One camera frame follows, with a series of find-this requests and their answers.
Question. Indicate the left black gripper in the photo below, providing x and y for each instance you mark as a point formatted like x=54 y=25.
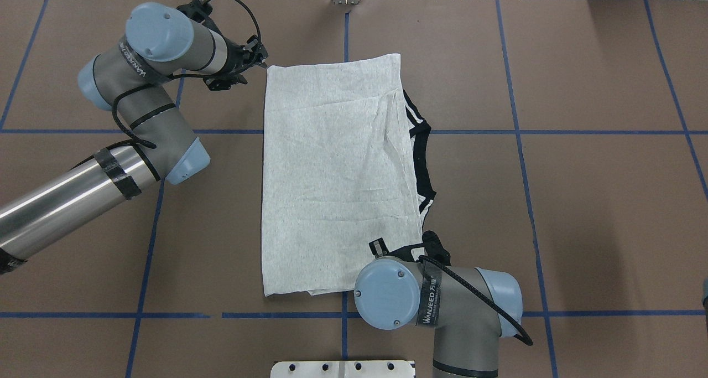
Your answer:
x=234 y=56

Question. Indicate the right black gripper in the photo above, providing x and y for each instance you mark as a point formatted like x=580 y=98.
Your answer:
x=402 y=251

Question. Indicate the grey cartoon print t-shirt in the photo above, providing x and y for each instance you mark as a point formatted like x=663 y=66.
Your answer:
x=343 y=164

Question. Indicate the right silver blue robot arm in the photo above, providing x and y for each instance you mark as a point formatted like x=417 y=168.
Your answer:
x=469 y=309

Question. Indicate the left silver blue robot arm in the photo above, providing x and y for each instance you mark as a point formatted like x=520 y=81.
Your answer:
x=160 y=44

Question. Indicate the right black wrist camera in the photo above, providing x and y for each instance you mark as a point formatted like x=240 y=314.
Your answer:
x=434 y=248

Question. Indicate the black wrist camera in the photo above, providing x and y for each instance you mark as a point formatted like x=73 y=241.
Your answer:
x=199 y=11
x=434 y=248

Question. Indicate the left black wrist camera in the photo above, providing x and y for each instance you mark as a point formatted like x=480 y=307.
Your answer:
x=199 y=11

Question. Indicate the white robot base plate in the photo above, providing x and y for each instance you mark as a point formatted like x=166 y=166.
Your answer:
x=345 y=368

